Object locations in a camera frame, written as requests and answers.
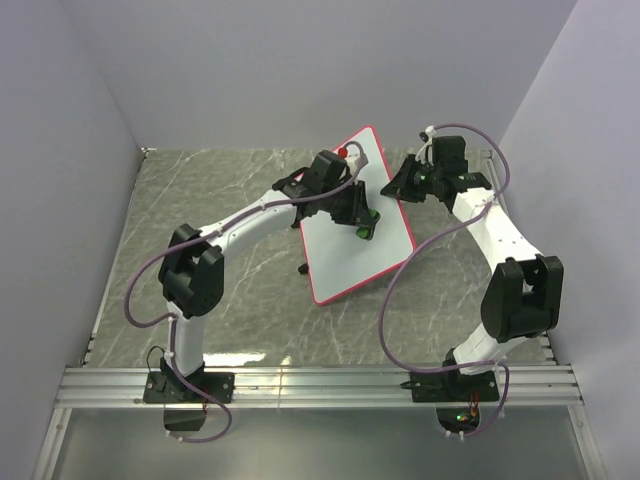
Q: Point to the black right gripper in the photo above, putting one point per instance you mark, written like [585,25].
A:
[397,185]

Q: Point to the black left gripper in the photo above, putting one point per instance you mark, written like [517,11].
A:
[358,214]

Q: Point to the green whiteboard eraser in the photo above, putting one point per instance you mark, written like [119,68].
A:
[366,231]

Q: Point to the pink framed whiteboard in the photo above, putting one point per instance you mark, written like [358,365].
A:
[339,259]

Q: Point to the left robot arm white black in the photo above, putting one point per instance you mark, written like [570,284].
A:
[193,279]

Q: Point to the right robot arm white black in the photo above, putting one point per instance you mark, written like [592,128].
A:
[523,297]

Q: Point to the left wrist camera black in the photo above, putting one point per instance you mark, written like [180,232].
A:
[335,170]

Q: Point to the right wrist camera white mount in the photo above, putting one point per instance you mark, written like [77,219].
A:
[445,153]

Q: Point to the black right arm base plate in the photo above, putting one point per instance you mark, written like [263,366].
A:
[452,387]

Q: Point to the aluminium mounting rail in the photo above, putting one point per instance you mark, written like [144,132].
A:
[377,386]

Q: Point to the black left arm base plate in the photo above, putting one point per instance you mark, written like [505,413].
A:
[164,387]

